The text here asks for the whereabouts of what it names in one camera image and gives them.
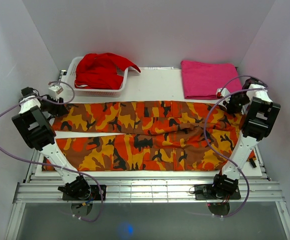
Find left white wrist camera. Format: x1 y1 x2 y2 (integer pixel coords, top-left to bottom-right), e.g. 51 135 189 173
48 85 63 102

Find orange camouflage trousers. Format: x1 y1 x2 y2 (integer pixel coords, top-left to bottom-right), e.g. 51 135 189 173
52 101 242 172

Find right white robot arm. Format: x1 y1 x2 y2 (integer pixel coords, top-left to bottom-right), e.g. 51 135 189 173
210 76 281 199

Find red garment in basket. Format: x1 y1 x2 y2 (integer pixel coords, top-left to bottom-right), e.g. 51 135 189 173
74 53 141 90

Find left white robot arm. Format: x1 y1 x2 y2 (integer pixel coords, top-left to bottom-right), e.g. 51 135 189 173
12 85 92 200

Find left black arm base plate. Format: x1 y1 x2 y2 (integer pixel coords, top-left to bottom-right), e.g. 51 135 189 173
58 184 107 201

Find pink folded trousers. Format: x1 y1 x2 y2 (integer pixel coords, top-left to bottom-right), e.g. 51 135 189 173
180 60 242 100

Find white plastic basket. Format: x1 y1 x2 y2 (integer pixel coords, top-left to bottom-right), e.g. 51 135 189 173
64 54 129 98

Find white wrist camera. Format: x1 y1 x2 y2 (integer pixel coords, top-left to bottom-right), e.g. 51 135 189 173
216 87 231 107
48 85 63 102

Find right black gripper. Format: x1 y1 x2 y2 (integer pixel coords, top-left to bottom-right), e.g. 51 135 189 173
223 94 251 114

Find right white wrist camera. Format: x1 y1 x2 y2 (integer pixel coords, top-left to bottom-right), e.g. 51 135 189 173
216 87 231 107

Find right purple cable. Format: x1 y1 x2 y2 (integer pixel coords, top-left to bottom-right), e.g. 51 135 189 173
184 75 270 219

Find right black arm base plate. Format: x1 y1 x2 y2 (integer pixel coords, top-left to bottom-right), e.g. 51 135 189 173
189 184 241 201

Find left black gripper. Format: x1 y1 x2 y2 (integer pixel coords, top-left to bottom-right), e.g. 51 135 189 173
39 93 69 118

